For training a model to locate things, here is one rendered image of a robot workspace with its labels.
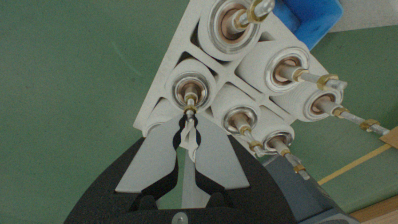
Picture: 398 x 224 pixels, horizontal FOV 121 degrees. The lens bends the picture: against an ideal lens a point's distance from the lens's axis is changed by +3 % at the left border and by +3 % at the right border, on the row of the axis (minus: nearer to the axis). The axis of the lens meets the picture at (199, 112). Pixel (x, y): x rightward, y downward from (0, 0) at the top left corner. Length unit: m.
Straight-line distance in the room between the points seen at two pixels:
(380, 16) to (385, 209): 1.82
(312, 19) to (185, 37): 0.39
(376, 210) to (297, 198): 1.42
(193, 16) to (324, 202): 0.75
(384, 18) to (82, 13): 0.76
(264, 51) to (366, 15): 0.31
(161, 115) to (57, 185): 1.07
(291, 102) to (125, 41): 0.50
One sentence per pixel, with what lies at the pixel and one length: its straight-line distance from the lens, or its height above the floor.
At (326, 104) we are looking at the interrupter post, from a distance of 0.32.
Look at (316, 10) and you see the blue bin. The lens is 0.51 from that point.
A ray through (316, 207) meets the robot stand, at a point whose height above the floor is 0.26.
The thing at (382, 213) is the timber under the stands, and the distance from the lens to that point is 2.12.
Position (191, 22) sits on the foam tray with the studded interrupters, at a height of 0.18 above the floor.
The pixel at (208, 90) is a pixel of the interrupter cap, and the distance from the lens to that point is 0.21.
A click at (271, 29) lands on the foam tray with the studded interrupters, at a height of 0.18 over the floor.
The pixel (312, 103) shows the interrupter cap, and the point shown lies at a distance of 0.32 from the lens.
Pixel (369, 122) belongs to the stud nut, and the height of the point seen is 0.33.
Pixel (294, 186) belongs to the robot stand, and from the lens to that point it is 0.76.
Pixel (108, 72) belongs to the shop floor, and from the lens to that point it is 0.55.
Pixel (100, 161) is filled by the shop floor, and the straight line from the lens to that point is 0.88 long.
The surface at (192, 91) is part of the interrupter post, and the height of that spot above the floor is 0.27.
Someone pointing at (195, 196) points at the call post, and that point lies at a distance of 0.42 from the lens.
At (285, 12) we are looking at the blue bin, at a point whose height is 0.00.
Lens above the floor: 0.45
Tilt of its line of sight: 61 degrees down
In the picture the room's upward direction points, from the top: 175 degrees clockwise
